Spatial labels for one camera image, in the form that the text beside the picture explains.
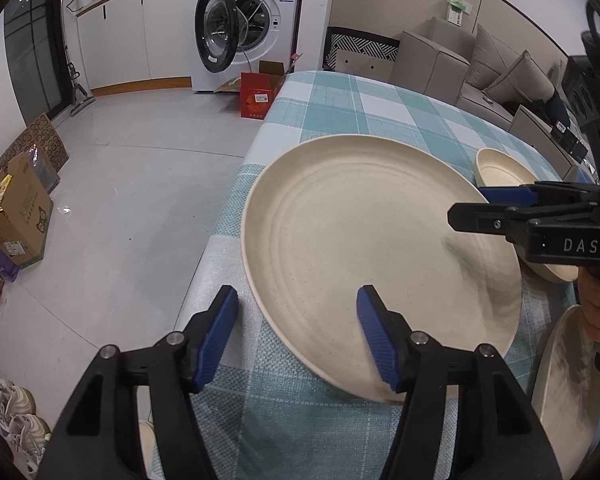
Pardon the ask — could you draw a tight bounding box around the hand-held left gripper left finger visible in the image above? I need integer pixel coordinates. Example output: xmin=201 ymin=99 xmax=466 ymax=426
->
xmin=37 ymin=285 xmax=239 ymax=480

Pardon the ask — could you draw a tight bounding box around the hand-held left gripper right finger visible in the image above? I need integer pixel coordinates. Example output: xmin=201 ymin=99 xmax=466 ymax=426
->
xmin=356 ymin=285 xmax=563 ymax=480

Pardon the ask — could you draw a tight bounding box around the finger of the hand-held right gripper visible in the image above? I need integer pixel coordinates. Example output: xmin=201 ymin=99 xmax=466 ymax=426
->
xmin=447 ymin=202 xmax=597 ymax=261
xmin=480 ymin=181 xmax=600 ymax=211

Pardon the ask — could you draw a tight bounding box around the small cream plate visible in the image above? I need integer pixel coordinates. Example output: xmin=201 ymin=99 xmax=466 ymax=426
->
xmin=475 ymin=147 xmax=581 ymax=283

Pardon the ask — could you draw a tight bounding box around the large cream plate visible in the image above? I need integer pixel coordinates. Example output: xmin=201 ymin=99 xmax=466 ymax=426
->
xmin=241 ymin=135 xmax=523 ymax=405

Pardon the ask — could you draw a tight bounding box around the person's right hand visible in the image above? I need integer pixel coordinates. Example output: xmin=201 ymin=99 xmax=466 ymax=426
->
xmin=577 ymin=266 xmax=600 ymax=343

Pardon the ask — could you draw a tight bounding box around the grey nightstand cabinet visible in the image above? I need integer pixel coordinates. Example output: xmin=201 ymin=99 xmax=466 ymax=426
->
xmin=510 ymin=107 xmax=588 ymax=166

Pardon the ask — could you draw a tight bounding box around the black box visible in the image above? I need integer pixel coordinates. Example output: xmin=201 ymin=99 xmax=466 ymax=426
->
xmin=550 ymin=122 xmax=588 ymax=163

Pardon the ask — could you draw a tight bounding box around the dark jacket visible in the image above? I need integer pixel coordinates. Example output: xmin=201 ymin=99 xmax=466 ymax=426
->
xmin=505 ymin=95 xmax=571 ymax=126

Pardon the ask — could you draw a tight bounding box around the grey sofa pillow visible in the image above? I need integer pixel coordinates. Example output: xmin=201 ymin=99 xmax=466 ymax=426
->
xmin=485 ymin=50 xmax=556 ymax=106
xmin=465 ymin=24 xmax=521 ymax=92

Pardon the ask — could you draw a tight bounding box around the cream curved object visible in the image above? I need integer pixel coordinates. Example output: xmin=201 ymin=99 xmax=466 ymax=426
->
xmin=139 ymin=420 xmax=157 ymax=480

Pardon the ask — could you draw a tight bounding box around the grey sofa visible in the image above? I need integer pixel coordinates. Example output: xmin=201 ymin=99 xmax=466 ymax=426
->
xmin=395 ymin=17 xmax=571 ymax=126

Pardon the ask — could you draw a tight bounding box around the teal plaid tablecloth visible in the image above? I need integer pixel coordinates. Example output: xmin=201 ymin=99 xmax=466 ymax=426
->
xmin=150 ymin=70 xmax=600 ymax=480

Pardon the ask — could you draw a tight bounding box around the green tissue pack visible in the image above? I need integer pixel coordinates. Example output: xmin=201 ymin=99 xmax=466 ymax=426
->
xmin=445 ymin=0 xmax=473 ymax=26

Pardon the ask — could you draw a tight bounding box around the black white patterned mat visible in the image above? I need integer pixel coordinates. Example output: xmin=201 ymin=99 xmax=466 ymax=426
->
xmin=322 ymin=26 xmax=401 ymax=73

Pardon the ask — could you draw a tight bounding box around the white sneaker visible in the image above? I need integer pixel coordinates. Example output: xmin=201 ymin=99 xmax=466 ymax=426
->
xmin=0 ymin=372 xmax=36 ymax=426
xmin=0 ymin=412 xmax=51 ymax=476

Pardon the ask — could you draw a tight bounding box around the brown cardboard box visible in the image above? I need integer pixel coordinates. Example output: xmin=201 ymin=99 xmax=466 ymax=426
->
xmin=0 ymin=152 xmax=55 ymax=268

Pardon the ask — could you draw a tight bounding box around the red cardboard box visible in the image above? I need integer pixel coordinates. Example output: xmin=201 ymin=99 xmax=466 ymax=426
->
xmin=212 ymin=60 xmax=291 ymax=120

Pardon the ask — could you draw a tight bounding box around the patterned flat cardboard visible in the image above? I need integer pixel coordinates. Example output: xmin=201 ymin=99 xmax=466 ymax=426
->
xmin=0 ymin=112 xmax=70 ymax=191

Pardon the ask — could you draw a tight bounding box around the floor mop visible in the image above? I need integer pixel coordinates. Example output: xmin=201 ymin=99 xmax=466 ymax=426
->
xmin=65 ymin=45 xmax=97 ymax=116

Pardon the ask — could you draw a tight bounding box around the white washing machine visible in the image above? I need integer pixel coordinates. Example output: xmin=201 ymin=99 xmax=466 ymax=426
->
xmin=187 ymin=0 xmax=305 ymax=93

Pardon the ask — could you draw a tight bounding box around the white kitchen counter cabinet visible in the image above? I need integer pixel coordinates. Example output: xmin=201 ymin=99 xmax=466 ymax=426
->
xmin=62 ymin=0 xmax=193 ymax=96

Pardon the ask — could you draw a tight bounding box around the dark glass door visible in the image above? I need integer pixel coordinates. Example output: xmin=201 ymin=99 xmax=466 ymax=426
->
xmin=4 ymin=0 xmax=65 ymax=128

